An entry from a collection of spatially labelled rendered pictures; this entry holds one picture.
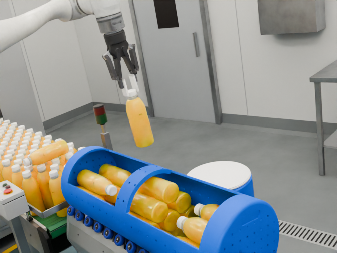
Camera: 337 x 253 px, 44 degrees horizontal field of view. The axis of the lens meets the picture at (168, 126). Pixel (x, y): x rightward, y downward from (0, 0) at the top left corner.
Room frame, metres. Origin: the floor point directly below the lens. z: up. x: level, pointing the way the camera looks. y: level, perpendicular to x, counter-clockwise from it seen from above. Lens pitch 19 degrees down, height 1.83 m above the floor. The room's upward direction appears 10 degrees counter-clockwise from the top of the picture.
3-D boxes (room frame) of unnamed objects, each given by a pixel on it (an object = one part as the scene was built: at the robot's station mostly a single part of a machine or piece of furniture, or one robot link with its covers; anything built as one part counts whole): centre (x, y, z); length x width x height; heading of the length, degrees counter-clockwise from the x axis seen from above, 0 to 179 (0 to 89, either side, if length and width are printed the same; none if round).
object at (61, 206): (1.77, 0.45, 0.96); 0.40 x 0.01 x 0.03; 128
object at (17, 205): (1.69, 0.76, 1.05); 0.20 x 0.10 x 0.10; 38
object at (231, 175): (1.59, -0.17, 1.03); 0.28 x 0.28 x 0.01
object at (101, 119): (2.23, 0.36, 1.18); 0.06 x 0.06 x 0.05
